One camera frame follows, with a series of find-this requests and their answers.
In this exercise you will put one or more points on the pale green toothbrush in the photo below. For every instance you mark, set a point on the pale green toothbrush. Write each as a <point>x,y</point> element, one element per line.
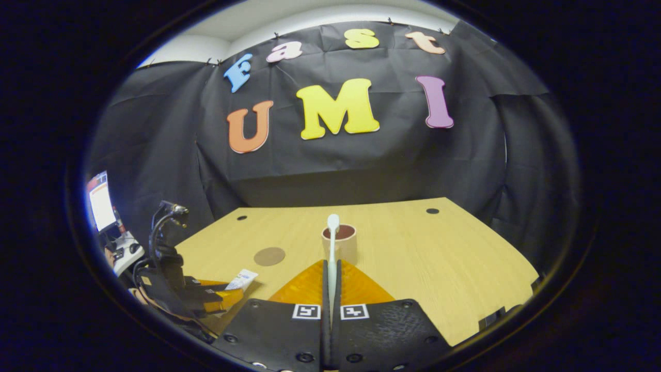
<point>333,243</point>

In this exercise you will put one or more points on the white side table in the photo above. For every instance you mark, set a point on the white side table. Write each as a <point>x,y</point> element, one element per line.
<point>126,253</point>

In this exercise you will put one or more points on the black computer mouse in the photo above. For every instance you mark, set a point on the black computer mouse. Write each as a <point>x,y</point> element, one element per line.
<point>135,248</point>

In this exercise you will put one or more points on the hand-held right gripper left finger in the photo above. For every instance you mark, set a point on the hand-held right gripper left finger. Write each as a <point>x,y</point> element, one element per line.
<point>273,336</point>

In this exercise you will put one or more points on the black backdrop cloth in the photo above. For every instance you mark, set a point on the black backdrop cloth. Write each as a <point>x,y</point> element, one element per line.
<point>335,170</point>

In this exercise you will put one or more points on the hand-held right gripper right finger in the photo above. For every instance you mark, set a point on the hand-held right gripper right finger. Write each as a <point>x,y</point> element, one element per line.
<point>387,336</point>

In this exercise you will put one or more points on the computer monitor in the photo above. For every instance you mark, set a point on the computer monitor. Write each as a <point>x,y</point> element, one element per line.
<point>101,204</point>

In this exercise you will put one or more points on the beige cup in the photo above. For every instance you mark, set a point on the beige cup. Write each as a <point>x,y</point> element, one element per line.
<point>347,249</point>

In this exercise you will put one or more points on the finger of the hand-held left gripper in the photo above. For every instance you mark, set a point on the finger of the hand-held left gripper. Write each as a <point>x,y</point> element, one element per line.
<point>211,283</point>
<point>224,299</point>

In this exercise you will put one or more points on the white toothpaste tube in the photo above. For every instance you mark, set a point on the white toothpaste tube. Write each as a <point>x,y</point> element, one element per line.
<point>242,279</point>

